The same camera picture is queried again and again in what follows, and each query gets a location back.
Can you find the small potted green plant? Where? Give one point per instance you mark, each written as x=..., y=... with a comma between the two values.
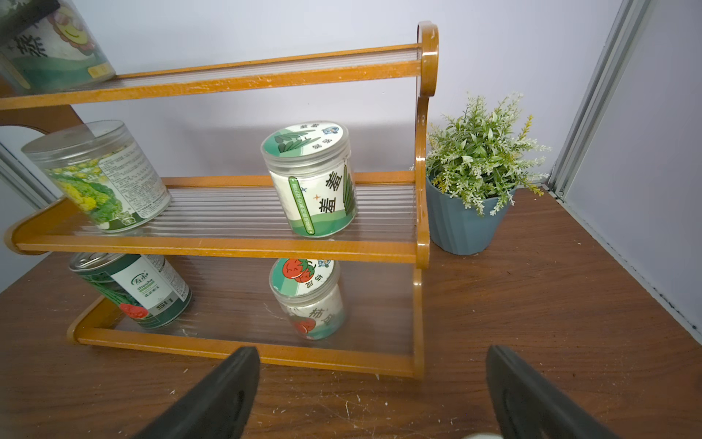
x=476, y=163

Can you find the dark green watermelon seed can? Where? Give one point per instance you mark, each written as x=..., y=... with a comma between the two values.
x=146, y=288

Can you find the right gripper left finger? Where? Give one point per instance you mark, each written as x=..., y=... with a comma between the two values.
x=218, y=407

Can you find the wooden three-tier shelf rack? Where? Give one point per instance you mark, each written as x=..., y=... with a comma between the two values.
x=223, y=233

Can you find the tomato seed jar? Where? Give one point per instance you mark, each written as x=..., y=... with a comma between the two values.
x=308, y=291

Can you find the yellow flower seed jar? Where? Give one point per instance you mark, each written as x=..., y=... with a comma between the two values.
x=102, y=169

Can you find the green tree lid seed jar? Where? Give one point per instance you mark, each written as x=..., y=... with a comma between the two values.
x=309, y=164

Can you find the sunflower seed jar green label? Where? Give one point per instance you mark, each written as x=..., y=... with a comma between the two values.
x=47, y=47

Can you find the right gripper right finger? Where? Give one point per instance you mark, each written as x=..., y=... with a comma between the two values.
x=527, y=405

